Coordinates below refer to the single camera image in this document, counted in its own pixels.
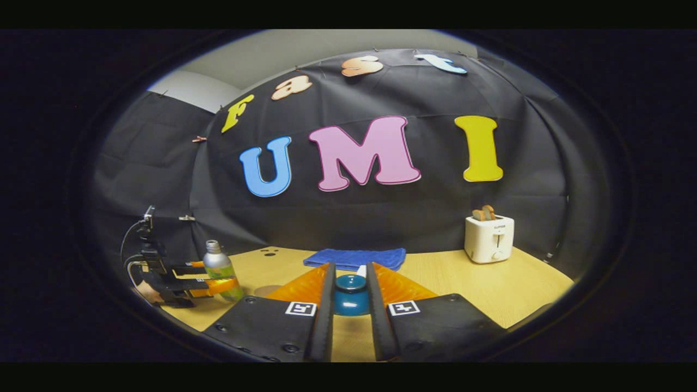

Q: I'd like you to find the white toaster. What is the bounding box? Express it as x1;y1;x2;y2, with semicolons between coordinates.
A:
464;215;515;265

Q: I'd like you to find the blue teacup lid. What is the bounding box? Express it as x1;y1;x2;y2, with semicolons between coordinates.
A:
333;274;371;317

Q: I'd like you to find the silver green-label water bottle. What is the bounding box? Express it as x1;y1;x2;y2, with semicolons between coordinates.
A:
203;240;245;302

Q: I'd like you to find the blue folded towel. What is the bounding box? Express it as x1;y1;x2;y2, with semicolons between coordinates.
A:
303;248;407;272

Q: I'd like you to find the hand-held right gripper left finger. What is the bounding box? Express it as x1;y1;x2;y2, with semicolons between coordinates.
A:
203;262;337;363

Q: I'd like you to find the black backdrop cloth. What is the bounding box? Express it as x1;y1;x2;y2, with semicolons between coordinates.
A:
90;48;610;284

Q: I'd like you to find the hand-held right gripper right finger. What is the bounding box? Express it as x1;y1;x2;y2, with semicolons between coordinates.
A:
366;262;507;363

